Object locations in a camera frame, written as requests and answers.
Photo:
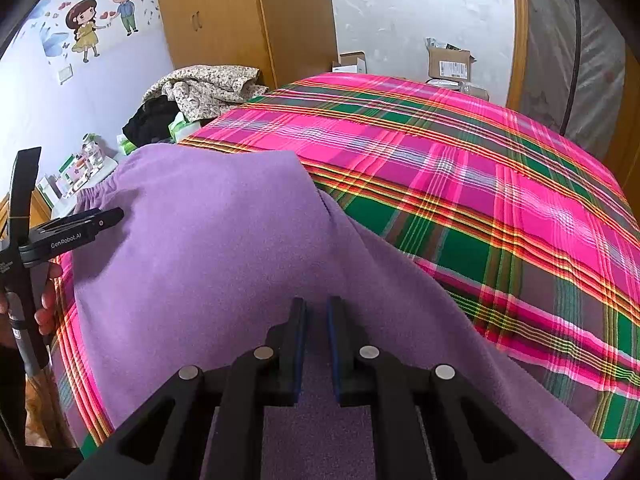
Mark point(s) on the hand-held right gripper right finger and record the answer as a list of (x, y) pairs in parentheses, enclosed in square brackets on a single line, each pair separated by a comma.
[(334, 340)]

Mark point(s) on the clear plastic door curtain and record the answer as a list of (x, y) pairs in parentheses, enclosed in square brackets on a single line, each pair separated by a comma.
[(560, 45)]

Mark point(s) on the white wall socket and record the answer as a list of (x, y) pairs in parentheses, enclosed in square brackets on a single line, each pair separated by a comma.
[(66, 74)]

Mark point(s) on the green tissue pack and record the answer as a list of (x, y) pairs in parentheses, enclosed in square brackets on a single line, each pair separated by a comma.
[(126, 145), (182, 127)]

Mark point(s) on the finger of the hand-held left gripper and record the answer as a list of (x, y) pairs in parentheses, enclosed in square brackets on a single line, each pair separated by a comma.
[(65, 223), (110, 218)]

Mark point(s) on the cartoon couple wall sticker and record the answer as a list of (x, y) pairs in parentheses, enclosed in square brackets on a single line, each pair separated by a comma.
[(85, 25)]

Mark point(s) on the wooden wardrobe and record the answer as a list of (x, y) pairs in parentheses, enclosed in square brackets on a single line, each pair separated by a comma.
[(225, 10)]

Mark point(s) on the white open box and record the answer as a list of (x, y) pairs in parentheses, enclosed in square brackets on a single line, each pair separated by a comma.
[(350, 64)]

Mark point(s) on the brown cardboard box with label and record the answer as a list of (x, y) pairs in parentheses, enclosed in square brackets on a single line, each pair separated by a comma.
[(450, 62)]

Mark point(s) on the wooden door frame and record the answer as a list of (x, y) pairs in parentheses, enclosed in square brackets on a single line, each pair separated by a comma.
[(517, 35)]

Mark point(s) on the person's left hand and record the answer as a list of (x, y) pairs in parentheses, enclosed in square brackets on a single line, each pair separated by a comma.
[(50, 305)]

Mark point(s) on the black garment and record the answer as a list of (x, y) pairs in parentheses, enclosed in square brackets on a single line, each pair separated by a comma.
[(150, 122)]

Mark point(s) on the purple fleece pants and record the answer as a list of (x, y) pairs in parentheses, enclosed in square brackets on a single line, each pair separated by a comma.
[(225, 260)]

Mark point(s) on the floral quilted jacket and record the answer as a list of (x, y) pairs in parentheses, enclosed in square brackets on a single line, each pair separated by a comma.
[(210, 87)]

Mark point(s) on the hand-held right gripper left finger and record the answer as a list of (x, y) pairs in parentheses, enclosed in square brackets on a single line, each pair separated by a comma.
[(299, 335)]

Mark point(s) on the group of toiletry bottles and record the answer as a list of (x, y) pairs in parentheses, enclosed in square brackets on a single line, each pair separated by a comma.
[(75, 170)]

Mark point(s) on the pink green plaid bed sheet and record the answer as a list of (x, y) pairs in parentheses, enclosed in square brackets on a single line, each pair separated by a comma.
[(450, 185)]

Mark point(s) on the person's left forearm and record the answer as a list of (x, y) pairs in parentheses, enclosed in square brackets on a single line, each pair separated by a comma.
[(12, 400)]

